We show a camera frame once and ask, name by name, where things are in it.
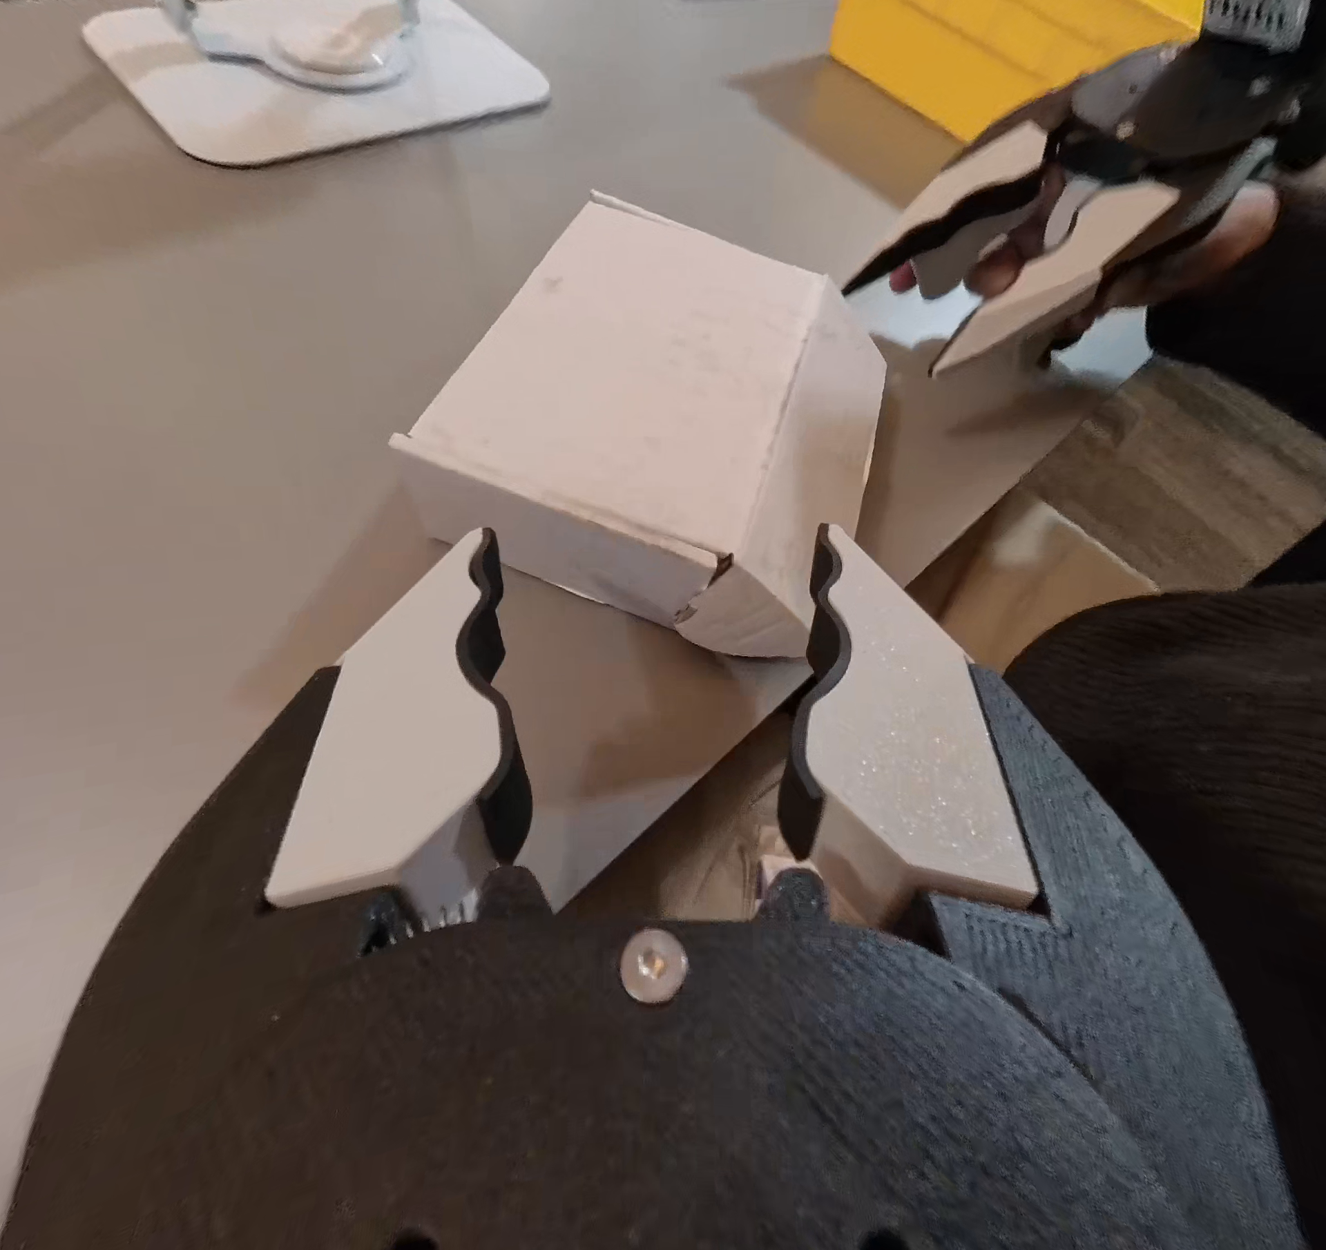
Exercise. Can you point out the yellow box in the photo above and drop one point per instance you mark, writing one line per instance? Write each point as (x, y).
(983, 16)

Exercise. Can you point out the person's right forearm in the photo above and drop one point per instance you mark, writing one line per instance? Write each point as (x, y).
(1273, 338)

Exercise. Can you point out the person's right hand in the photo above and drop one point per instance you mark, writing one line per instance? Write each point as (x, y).
(1201, 255)

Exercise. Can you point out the brown cardboard box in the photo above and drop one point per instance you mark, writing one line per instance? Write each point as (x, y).
(1036, 576)

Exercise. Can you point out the grey desk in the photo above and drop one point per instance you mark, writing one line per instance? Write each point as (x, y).
(207, 389)

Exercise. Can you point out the white cardboard box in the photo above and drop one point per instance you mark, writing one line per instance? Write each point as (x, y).
(642, 389)

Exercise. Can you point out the person's black clothing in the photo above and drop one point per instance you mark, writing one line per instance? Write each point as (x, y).
(1222, 752)

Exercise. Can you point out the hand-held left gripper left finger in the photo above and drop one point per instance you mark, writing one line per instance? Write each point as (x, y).
(403, 741)

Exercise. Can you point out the white display stand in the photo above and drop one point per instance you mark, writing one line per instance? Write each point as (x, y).
(444, 89)

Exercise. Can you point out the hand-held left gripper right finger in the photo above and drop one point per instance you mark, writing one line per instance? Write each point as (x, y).
(911, 741)

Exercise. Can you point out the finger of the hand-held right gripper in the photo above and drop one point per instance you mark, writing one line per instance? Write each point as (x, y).
(983, 172)
(1098, 234)

